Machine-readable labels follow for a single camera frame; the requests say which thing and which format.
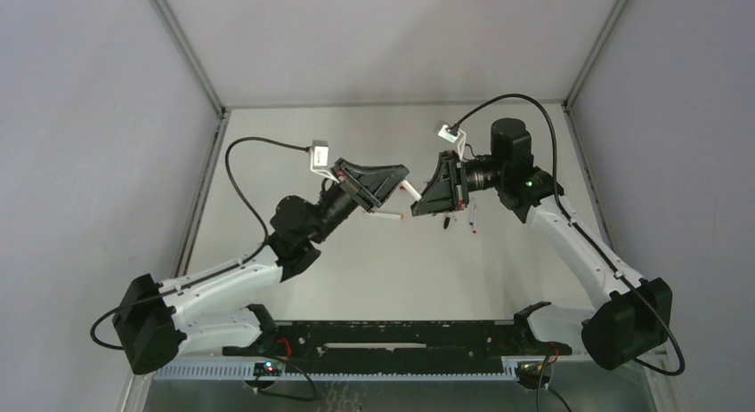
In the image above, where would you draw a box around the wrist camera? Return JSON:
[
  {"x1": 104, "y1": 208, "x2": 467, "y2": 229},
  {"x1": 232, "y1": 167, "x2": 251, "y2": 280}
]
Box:
[
  {"x1": 308, "y1": 140, "x2": 330, "y2": 178},
  {"x1": 437, "y1": 121, "x2": 459, "y2": 143}
]

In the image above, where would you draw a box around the camera cable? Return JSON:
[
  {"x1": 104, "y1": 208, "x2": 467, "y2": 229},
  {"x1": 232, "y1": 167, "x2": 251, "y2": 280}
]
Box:
[
  {"x1": 451, "y1": 93, "x2": 686, "y2": 377},
  {"x1": 89, "y1": 136, "x2": 313, "y2": 351}
]

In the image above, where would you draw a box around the right controller board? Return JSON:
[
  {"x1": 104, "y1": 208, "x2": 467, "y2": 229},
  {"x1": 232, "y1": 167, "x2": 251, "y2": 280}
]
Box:
[{"x1": 515, "y1": 363, "x2": 551, "y2": 391}]

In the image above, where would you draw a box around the white marker orange tip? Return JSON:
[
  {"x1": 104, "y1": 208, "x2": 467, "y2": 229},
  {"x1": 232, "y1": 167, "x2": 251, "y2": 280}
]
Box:
[{"x1": 365, "y1": 212, "x2": 405, "y2": 221}]

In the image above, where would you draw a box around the white marker green end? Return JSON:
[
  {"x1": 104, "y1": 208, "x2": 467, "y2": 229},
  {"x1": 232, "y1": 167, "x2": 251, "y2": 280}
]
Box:
[{"x1": 400, "y1": 180, "x2": 422, "y2": 201}]

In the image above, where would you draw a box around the right camera cable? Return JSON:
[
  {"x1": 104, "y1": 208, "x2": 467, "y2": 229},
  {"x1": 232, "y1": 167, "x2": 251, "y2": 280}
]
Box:
[{"x1": 451, "y1": 93, "x2": 686, "y2": 377}]

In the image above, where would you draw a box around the left camera cable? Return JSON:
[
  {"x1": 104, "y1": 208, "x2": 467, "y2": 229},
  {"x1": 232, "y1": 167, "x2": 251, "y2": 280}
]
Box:
[{"x1": 89, "y1": 136, "x2": 313, "y2": 351}]

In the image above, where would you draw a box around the left controller board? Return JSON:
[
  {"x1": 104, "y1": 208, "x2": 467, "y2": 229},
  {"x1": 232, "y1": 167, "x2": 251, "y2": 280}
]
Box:
[{"x1": 253, "y1": 360, "x2": 285, "y2": 378}]

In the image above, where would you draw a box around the controller board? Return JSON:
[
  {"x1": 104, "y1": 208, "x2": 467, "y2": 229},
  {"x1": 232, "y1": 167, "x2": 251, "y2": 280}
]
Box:
[
  {"x1": 515, "y1": 363, "x2": 551, "y2": 391},
  {"x1": 253, "y1": 360, "x2": 285, "y2": 378}
]

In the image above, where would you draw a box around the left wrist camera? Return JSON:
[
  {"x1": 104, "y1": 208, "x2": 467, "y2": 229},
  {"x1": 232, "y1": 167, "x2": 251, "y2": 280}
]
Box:
[{"x1": 308, "y1": 140, "x2": 330, "y2": 178}]

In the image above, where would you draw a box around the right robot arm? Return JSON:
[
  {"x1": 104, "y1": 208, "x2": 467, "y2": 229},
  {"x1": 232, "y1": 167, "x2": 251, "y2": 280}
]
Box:
[{"x1": 410, "y1": 118, "x2": 673, "y2": 370}]

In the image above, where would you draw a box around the perforated metal strip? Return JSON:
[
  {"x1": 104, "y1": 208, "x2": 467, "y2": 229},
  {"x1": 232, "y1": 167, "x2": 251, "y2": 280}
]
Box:
[{"x1": 152, "y1": 360, "x2": 517, "y2": 382}]

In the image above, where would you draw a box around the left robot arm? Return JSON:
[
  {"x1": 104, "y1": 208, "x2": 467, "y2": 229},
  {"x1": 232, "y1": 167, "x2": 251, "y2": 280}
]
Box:
[{"x1": 112, "y1": 158, "x2": 410, "y2": 375}]

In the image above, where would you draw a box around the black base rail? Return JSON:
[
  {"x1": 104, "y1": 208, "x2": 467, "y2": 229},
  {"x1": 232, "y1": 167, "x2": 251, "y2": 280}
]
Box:
[{"x1": 222, "y1": 311, "x2": 573, "y2": 372}]

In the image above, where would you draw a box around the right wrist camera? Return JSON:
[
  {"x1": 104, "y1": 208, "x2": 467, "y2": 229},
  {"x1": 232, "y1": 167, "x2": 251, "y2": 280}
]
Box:
[{"x1": 437, "y1": 121, "x2": 459, "y2": 143}]

